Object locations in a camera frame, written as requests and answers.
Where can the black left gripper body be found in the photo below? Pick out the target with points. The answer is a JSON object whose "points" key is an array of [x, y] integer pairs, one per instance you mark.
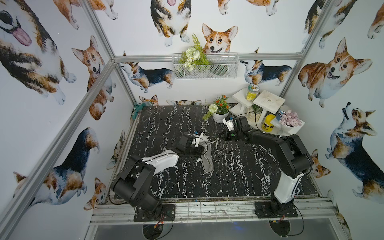
{"points": [[199, 149]]}

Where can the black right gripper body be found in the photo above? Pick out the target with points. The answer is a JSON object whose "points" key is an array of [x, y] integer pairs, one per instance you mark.
{"points": [[227, 135]]}

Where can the grey canvas sneaker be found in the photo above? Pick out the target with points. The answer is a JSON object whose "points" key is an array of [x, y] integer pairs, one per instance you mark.
{"points": [[208, 166]]}

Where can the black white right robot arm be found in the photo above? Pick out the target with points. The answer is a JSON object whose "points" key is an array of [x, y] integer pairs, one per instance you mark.
{"points": [[294, 159]]}

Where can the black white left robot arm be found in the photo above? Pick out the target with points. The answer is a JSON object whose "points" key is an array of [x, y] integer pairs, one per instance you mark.
{"points": [[133, 182]]}

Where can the woven basket with plant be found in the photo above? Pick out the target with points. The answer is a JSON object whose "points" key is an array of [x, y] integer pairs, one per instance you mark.
{"points": [[254, 113]]}

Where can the yellow container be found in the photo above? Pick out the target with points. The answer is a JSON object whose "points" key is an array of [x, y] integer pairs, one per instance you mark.
{"points": [[267, 125]]}

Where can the white potted red flowers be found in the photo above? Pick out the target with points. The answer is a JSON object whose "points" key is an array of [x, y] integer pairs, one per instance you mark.
{"points": [[219, 110]]}

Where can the green lidded jar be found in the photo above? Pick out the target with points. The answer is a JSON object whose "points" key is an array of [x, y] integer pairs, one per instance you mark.
{"points": [[252, 92]]}

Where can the blue grey tin can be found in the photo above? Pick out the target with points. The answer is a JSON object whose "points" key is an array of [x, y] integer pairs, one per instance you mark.
{"points": [[283, 109]]}

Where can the pink flowers white pot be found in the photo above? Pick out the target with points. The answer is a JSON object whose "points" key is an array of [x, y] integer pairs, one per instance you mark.
{"points": [[289, 121]]}

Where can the green cloth ribbon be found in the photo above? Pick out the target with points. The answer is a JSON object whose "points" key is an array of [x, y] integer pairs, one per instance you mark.
{"points": [[139, 107]]}

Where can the green white artificial flowers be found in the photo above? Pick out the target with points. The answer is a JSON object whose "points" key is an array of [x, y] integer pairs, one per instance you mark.
{"points": [[194, 57]]}

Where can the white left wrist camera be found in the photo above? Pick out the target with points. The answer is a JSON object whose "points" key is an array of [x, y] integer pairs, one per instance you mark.
{"points": [[198, 137]]}

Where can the white wire wall basket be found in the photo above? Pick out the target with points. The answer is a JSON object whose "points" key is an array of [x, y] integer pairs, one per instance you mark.
{"points": [[221, 66]]}

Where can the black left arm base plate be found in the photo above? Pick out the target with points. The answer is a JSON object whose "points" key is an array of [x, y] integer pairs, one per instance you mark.
{"points": [[163, 213]]}

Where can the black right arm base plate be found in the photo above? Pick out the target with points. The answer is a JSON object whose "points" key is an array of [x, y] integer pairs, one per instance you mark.
{"points": [[273, 208]]}

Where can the aluminium frame rail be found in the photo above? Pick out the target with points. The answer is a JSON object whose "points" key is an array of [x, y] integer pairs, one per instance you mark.
{"points": [[211, 212]]}

